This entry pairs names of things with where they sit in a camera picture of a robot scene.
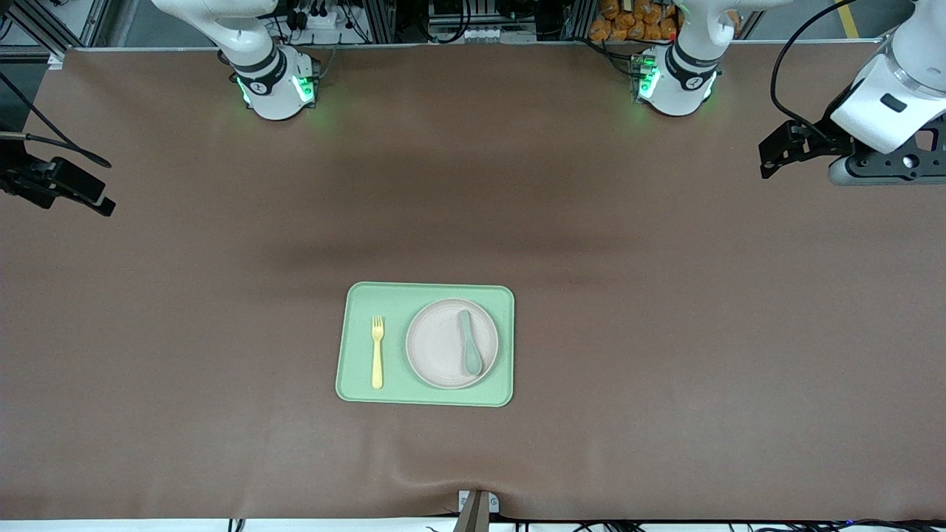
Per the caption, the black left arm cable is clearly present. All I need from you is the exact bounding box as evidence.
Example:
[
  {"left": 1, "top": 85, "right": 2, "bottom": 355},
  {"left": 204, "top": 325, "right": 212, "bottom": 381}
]
[{"left": 769, "top": 0, "right": 864, "bottom": 143}]

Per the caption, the yellow plastic fork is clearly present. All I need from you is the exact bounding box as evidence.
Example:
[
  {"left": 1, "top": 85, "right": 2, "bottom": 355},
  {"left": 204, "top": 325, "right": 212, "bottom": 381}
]
[{"left": 370, "top": 316, "right": 386, "bottom": 390}]

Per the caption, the white power strip with plugs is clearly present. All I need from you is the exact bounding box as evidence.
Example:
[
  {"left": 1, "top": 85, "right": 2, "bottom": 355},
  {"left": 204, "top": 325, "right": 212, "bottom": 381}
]
[{"left": 285, "top": 6, "right": 357, "bottom": 34}]

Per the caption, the light green rectangular tray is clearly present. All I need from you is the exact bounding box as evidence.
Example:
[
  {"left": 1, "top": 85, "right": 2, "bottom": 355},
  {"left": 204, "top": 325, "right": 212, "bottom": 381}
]
[{"left": 336, "top": 282, "right": 515, "bottom": 408}]

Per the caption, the green plastic spoon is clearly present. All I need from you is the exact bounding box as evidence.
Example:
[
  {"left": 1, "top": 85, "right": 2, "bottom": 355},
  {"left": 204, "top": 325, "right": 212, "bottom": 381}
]
[{"left": 457, "top": 309, "right": 485, "bottom": 376}]

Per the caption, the grey metal post bracket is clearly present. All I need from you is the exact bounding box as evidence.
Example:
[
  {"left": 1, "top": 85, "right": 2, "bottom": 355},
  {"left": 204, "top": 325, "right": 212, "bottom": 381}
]
[{"left": 452, "top": 489, "right": 500, "bottom": 532}]

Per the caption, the white flat power strip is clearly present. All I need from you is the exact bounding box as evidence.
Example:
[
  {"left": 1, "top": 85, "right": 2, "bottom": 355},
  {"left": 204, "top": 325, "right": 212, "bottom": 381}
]
[{"left": 460, "top": 26, "right": 538, "bottom": 43}]

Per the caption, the aluminium frame profile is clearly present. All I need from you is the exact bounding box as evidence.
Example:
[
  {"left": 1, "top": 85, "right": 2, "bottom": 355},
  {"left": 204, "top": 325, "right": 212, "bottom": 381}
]
[{"left": 0, "top": 0, "right": 112, "bottom": 64}]

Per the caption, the round beige plate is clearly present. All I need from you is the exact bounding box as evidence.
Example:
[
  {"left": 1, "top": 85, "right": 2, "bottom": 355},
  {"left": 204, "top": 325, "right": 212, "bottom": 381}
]
[{"left": 405, "top": 299, "right": 500, "bottom": 390}]

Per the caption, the brown table mat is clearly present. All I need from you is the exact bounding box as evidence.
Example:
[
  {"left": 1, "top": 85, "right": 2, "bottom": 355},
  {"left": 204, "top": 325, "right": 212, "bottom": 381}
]
[{"left": 0, "top": 42, "right": 946, "bottom": 522}]

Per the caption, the orange snack bag pile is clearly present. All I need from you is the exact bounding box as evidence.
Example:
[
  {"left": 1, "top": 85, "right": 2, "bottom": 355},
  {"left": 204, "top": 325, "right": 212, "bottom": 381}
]
[{"left": 589, "top": 0, "right": 684, "bottom": 42}]

